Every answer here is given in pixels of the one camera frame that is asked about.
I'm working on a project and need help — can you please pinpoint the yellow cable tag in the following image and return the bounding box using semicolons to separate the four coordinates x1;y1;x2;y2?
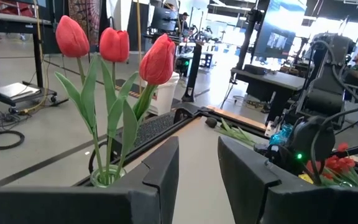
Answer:
298;173;314;184

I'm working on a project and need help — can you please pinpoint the red artificial tulip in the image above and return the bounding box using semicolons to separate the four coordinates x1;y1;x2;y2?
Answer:
113;33;176;184
99;27;139;184
54;15;105;186

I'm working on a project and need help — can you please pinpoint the black computer monitor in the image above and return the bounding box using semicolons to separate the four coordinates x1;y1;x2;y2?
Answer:
150;6;178;32

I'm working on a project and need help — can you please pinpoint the coiled black cable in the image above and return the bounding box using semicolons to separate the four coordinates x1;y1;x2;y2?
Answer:
0;129;26;151

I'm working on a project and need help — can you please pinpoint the small red blossom spray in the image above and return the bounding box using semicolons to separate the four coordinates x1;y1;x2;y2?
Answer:
303;155;358;189

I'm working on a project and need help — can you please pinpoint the blue glass vase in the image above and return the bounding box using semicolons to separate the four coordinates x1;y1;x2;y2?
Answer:
268;123;293;146

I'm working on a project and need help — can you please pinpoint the patterned tapestry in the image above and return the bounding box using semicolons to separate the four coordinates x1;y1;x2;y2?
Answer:
68;0;103;52

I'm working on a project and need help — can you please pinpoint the black artificial tulip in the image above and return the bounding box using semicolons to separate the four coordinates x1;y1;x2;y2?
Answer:
204;116;257;147

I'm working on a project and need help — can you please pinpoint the grey desk with black legs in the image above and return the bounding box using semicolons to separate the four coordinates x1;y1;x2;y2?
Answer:
0;11;70;114
230;67;306;124

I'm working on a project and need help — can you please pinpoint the large red blossom spray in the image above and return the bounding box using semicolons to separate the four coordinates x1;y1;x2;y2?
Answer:
336;142;358;187

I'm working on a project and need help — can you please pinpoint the large wall screen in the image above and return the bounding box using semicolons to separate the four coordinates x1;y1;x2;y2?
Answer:
253;0;306;60

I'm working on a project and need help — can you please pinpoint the slim green glass vase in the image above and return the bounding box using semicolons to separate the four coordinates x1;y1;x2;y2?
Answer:
90;164;127;189

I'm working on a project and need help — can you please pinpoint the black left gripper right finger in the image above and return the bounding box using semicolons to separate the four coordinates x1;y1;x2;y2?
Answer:
218;136;358;224

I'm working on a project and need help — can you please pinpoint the black perforated computer case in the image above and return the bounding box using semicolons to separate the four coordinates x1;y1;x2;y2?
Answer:
134;112;176;149

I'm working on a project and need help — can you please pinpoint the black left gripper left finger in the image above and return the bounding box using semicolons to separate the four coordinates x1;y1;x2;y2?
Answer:
0;136;180;224

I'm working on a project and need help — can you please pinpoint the yellow hanging cable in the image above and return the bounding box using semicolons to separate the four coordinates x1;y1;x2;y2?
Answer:
136;0;143;94

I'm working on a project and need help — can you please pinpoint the black pole stand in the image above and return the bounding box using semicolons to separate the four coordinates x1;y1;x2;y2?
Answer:
181;42;203;103
234;9;262;71

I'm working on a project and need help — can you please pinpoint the black table frame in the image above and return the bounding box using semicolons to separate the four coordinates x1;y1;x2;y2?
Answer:
73;102;358;187

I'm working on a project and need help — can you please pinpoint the white bin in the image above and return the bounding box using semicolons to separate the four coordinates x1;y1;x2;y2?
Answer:
147;71;180;116

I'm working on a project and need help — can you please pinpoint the person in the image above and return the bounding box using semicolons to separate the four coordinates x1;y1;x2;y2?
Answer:
178;11;191;34
342;49;358;88

